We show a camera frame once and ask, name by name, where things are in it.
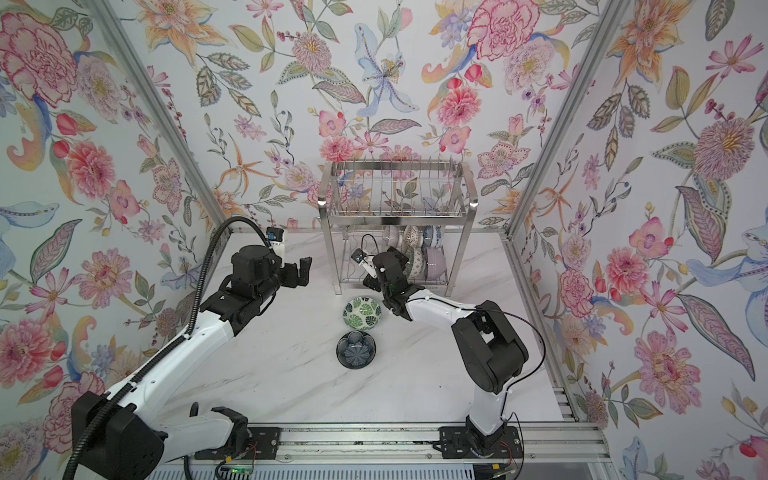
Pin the blue-rimmed leaf bowl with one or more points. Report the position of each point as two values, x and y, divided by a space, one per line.
362 313

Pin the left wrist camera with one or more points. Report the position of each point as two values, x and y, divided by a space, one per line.
276 238

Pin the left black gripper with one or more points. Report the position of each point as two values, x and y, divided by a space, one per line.
295 280

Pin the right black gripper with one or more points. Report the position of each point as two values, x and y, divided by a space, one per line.
400 256

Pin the steel two-tier dish rack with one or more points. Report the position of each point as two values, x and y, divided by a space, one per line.
357 199

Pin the right aluminium frame post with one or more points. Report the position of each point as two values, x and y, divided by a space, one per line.
606 26

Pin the white red-patterned bowl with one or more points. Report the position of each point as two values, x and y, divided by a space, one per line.
412 237

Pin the purple striped bowl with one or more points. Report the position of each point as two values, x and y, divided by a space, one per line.
391 236

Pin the dark blue patterned bowl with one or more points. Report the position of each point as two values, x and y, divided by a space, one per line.
356 350

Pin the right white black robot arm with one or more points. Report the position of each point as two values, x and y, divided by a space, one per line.
492 352

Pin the green geometric patterned bowl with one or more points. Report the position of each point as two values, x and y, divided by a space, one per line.
417 262

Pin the left aluminium frame post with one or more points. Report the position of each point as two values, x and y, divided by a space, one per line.
105 18

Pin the plain lilac ceramic bowl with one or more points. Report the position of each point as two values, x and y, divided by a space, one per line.
436 265

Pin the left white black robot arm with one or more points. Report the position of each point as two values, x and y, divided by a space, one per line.
117 434

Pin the aluminium frame post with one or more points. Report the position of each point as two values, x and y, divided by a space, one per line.
606 26
105 18

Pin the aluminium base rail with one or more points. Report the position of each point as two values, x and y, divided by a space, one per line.
381 443

